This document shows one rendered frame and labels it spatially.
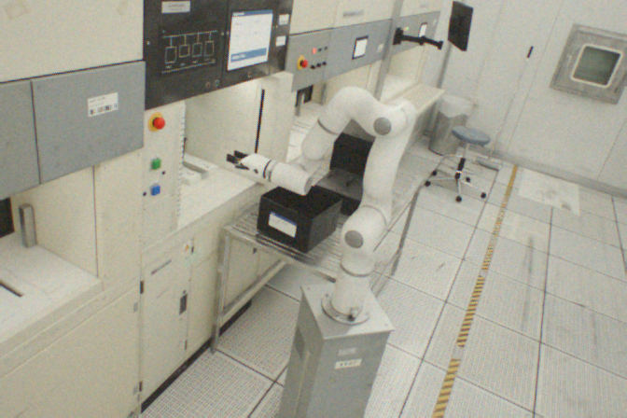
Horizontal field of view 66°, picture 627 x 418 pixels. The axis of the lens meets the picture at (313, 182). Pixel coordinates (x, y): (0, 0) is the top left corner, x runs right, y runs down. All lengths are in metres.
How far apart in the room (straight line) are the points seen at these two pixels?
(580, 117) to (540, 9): 1.24
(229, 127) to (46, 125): 1.17
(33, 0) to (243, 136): 1.29
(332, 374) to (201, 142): 1.29
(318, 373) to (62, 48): 1.33
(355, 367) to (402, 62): 3.63
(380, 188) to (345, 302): 0.47
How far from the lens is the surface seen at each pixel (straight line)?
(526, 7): 5.96
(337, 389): 1.99
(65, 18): 1.36
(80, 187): 1.65
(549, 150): 6.19
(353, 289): 1.76
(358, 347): 1.86
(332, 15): 2.67
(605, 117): 6.11
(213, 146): 2.47
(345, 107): 1.53
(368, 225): 1.58
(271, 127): 2.25
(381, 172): 1.54
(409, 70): 5.03
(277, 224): 2.13
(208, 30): 1.76
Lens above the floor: 1.95
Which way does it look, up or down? 26 degrees down
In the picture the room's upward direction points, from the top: 11 degrees clockwise
